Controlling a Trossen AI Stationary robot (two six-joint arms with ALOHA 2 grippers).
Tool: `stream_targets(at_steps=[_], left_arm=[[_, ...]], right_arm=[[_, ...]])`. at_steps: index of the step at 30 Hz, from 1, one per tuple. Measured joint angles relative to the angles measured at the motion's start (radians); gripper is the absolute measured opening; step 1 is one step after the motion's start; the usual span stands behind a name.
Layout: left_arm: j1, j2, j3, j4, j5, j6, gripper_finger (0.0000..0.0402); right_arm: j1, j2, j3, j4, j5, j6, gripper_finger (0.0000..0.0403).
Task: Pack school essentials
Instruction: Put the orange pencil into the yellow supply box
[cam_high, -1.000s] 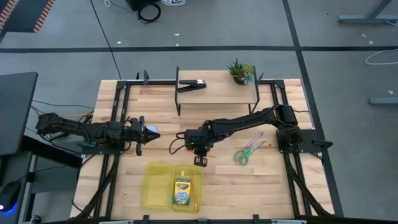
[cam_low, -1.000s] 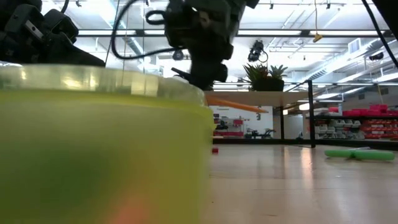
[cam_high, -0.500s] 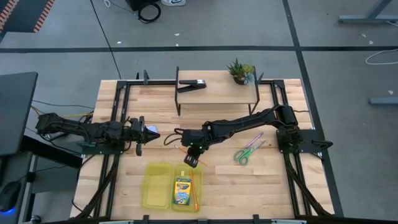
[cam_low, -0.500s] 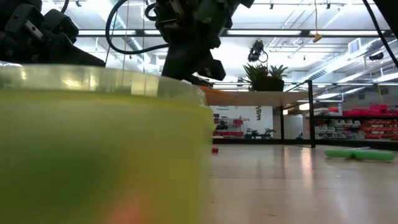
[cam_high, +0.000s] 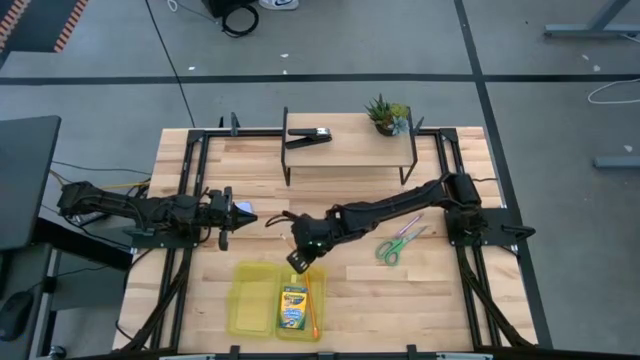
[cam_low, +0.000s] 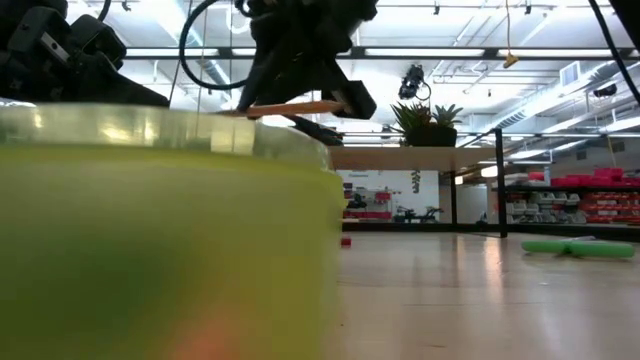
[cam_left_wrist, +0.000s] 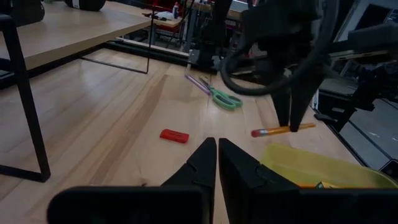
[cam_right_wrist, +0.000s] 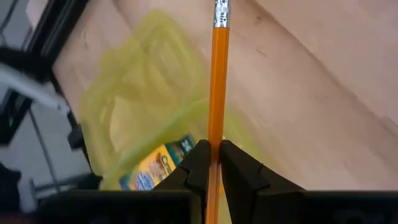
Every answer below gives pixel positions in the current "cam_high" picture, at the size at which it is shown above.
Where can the yellow green crayon box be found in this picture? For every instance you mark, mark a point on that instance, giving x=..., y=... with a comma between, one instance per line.
x=293, y=307

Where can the green scissors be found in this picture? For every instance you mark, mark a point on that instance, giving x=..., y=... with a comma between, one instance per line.
x=395, y=247

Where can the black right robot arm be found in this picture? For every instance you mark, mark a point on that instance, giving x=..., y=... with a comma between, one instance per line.
x=400, y=202

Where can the black metal table frame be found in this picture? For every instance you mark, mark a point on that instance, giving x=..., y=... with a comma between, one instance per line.
x=197, y=165

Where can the blue sticky note pad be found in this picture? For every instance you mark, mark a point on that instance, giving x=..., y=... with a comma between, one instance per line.
x=244, y=206

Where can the orange striped floor mat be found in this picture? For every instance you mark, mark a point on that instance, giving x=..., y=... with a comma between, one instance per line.
x=35, y=25

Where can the yellow translucent pencil box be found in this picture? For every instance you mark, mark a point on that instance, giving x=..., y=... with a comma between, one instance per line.
x=255, y=300

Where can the purple pen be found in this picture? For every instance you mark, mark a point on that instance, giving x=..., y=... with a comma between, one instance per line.
x=410, y=226

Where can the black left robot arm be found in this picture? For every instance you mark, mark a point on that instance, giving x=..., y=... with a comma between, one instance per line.
x=115, y=205

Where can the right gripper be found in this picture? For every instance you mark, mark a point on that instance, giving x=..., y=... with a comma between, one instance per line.
x=307, y=245

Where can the orange pencil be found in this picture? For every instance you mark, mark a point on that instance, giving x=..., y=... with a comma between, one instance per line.
x=287, y=242
x=312, y=305

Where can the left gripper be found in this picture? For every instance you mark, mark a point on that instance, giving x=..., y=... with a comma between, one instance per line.
x=220, y=215

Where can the grey desk leg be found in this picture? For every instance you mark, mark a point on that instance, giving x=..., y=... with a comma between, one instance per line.
x=617, y=162
x=590, y=30

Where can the black floor box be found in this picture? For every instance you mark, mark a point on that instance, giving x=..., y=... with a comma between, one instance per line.
x=220, y=6

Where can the grey computer desk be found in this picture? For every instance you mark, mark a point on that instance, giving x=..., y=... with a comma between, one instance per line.
x=44, y=325

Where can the black desk panel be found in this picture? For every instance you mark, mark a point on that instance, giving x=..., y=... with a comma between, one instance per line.
x=25, y=185

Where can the potted succulent plant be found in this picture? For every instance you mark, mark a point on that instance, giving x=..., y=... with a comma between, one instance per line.
x=387, y=117

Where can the wooden shelf riser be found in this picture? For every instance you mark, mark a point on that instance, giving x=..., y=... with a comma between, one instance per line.
x=350, y=145

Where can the black computer mouse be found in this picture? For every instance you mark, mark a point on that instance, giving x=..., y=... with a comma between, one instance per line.
x=15, y=315

